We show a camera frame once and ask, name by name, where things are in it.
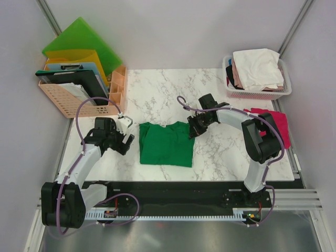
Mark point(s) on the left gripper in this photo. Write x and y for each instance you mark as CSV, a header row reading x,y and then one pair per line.
x,y
121,147

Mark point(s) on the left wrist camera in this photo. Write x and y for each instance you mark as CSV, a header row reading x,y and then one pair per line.
x,y
123,123

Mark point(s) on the blue clipboard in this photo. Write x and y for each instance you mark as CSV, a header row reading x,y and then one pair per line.
x,y
80,66

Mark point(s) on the white cable duct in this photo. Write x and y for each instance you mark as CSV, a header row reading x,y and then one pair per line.
x,y
103,215

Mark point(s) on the white laundry basket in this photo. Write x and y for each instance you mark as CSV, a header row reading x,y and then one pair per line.
x,y
261,95

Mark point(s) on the white t shirt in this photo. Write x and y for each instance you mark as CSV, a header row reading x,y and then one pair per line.
x,y
258,67

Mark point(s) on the green plastic folder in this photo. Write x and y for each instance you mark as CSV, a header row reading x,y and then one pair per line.
x,y
79,35

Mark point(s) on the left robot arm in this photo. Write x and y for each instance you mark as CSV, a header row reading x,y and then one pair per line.
x,y
64,202

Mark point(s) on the black binder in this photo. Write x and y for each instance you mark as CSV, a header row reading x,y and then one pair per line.
x,y
82,84

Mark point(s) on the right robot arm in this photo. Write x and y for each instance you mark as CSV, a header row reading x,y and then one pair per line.
x,y
263,141

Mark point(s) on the black t shirt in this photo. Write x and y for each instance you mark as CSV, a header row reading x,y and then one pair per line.
x,y
229,72

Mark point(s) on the yellow plastic folder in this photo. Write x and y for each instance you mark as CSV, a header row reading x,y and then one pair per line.
x,y
76,56

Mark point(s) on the red t shirt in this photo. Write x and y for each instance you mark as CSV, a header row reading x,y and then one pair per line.
x,y
281,123

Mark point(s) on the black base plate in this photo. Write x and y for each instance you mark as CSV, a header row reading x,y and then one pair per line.
x,y
227,194

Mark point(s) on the peach file organizer basket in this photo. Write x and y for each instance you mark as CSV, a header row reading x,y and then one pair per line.
x,y
65,100

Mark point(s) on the green t shirt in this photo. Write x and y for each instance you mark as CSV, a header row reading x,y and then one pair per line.
x,y
168,145

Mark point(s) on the pink t shirt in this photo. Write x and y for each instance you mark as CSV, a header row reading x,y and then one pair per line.
x,y
238,84

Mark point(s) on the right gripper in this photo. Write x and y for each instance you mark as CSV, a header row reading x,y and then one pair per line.
x,y
195,130

